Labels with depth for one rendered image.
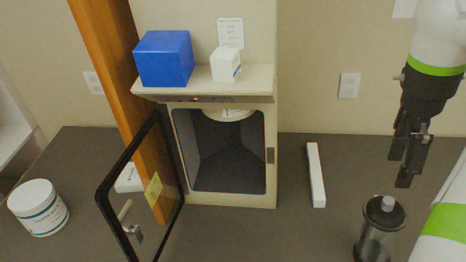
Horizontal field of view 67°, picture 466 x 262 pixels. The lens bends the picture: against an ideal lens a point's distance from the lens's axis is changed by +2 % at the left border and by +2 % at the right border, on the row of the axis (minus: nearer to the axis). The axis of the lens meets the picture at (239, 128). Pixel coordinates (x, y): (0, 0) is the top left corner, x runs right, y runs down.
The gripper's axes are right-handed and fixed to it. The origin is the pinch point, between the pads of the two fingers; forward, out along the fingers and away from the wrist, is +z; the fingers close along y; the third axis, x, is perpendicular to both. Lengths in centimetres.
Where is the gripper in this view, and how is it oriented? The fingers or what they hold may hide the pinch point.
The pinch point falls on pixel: (400, 164)
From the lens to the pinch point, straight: 86.6
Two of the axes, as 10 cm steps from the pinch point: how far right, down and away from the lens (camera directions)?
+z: 0.7, 7.5, 6.5
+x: 9.9, 0.4, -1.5
